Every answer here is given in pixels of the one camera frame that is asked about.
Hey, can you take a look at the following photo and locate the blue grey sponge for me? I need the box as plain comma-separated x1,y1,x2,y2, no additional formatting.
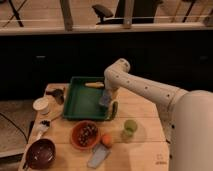
99,89,112,107

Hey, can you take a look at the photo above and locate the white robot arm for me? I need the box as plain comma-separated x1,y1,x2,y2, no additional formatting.
104,58,213,171

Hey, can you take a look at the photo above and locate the green plastic tray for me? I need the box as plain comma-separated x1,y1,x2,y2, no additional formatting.
62,76,109,121

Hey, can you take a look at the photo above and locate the yellow corn cob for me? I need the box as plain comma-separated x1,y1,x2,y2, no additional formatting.
85,82,104,88

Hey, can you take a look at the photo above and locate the green plastic cup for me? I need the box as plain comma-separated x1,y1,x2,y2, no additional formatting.
123,120,138,137

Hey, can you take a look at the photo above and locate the orange fruit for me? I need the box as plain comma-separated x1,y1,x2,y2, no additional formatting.
101,134,113,148

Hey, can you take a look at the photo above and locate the orange bowl with grapes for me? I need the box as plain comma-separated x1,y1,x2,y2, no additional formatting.
70,120,101,150

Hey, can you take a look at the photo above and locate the white cup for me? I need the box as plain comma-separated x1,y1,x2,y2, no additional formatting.
33,97,50,115

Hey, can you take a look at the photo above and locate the white brush with black bristles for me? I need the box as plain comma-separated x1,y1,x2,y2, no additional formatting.
36,120,50,140

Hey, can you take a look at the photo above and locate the black office chair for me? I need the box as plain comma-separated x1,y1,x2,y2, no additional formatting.
92,0,160,25

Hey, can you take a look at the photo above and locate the dark purple bowl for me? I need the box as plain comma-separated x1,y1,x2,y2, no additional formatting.
25,139,56,170

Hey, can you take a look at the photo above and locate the black cable left floor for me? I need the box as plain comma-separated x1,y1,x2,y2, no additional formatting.
0,112,30,144

